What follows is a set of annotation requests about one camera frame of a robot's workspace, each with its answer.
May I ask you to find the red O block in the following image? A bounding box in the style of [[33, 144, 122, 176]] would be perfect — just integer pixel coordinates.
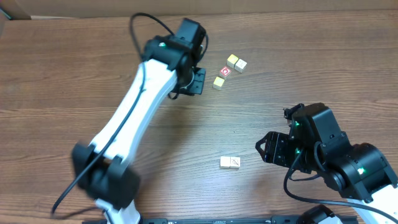
[[219, 66, 232, 79]]

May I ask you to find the yellow block upper right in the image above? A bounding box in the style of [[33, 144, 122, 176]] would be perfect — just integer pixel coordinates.
[[226, 54, 239, 68]]

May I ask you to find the yellow block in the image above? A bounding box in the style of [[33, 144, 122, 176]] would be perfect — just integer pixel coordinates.
[[226, 54, 239, 68], [213, 77, 224, 90], [220, 156, 231, 169]]

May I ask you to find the white block upper right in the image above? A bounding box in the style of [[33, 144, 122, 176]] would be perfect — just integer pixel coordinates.
[[234, 58, 248, 73]]

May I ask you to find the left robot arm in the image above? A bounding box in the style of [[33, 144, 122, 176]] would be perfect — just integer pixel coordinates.
[[72, 18, 208, 223]]

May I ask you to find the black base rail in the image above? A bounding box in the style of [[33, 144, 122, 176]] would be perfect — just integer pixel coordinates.
[[82, 215, 358, 224]]

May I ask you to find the white block leaf drawing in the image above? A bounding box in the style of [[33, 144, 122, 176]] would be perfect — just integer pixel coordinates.
[[229, 157, 241, 169]]

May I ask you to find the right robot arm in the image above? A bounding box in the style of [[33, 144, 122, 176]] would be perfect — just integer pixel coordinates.
[[255, 103, 397, 223]]

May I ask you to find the yellow top block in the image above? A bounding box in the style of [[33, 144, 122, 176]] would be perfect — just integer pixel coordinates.
[[220, 156, 231, 169]]

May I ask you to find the yellow block centre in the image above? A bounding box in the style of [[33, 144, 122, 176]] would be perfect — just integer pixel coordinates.
[[213, 77, 224, 90]]

